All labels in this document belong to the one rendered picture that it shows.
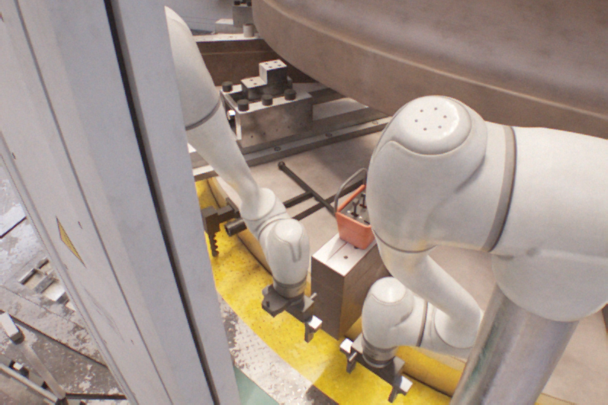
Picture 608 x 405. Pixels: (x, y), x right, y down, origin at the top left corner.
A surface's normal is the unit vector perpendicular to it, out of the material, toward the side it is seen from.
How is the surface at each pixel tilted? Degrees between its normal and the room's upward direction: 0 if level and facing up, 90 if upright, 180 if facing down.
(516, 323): 82
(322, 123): 71
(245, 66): 90
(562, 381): 0
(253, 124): 90
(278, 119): 90
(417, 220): 110
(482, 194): 64
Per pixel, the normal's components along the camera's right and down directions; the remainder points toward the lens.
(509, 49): -0.56, 0.22
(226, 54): 0.08, 0.59
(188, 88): 0.58, 0.40
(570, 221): -0.32, 0.25
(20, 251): 0.00, -0.81
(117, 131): 0.76, 0.39
